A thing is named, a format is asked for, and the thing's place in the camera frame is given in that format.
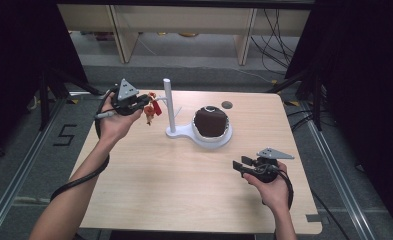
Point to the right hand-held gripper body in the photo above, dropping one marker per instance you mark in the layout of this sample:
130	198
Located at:
266	170

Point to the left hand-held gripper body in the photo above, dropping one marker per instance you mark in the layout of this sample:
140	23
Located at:
125	100

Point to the white hook stand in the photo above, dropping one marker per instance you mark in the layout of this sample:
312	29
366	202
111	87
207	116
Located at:
170	106

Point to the brown zip pouch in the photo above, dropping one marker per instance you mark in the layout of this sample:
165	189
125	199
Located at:
211	121

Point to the silver bowl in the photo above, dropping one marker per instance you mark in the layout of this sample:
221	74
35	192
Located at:
197	131

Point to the person's right hand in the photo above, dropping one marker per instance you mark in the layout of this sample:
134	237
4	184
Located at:
272	193

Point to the person's left hand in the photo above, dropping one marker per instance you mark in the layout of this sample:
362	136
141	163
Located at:
117	125

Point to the dark round table grommet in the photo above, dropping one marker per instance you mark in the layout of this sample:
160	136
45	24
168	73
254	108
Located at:
227	105

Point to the yellow round object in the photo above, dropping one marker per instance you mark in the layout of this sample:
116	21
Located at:
188	34

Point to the black metal stand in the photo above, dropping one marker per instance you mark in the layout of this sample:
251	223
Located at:
47	96
312	96

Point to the light wooden furniture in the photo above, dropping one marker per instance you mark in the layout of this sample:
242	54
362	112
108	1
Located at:
184	20

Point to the aluminium floor rail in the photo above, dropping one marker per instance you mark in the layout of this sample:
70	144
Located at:
337	173
24	160

